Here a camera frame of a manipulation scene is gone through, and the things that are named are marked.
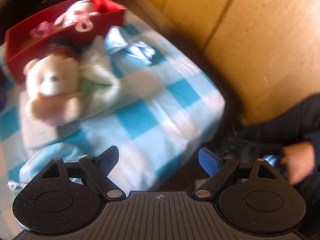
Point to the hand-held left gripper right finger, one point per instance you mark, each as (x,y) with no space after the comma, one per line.
(208,161)

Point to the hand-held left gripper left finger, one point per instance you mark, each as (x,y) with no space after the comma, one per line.
(110,156)

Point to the blue face mask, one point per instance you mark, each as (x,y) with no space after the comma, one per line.
(127,48)
(46,161)

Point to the white sponge block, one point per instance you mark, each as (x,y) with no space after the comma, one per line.
(37,132)

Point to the beige teddy bear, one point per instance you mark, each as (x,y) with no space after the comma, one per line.
(51,80)

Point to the red cardboard box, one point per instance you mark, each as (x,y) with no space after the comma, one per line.
(75,33)

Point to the pink knitted cloth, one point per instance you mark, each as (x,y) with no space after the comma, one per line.
(41,30)

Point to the person's right forearm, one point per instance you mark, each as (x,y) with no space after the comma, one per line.
(282,122)

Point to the person's right hand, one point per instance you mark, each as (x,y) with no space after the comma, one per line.
(298,160)

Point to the blue white checkered tablecloth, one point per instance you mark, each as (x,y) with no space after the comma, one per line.
(160,110)

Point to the white fluffy towel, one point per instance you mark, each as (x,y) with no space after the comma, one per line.
(100,80)

